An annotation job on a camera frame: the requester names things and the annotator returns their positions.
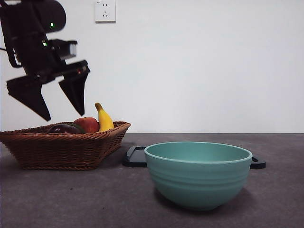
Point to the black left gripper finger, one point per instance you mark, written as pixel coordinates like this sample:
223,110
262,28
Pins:
31,95
76,92

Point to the teal ribbed bowl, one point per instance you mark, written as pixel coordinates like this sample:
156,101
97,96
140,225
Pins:
198,183

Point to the red apple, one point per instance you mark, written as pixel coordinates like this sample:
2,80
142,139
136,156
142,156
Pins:
88,124

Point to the green fruit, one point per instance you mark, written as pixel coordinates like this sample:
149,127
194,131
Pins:
81,129

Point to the yellow banana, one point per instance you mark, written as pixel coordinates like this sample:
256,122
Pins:
105,120

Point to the brown wicker basket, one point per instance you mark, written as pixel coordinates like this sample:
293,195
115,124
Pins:
59,152

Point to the black rectangular tray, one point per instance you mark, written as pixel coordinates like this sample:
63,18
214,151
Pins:
134,158

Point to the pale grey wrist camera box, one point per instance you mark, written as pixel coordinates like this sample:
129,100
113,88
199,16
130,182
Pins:
71,50

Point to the white wall socket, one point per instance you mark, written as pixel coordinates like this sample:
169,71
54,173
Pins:
105,12

